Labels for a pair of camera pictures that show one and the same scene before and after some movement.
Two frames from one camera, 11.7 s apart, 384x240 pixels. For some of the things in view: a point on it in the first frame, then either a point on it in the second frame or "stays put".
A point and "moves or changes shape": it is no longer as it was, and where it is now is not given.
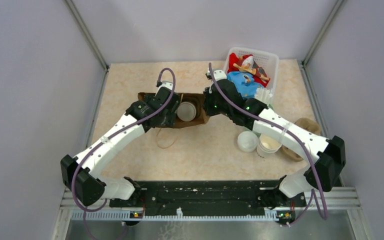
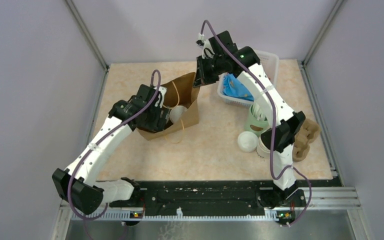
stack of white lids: (247, 141) stays put
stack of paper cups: (267, 145) stays put
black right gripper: (209, 95) to (202, 78)
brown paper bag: (198, 100) moves or changes shape
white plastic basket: (263, 59) stays put
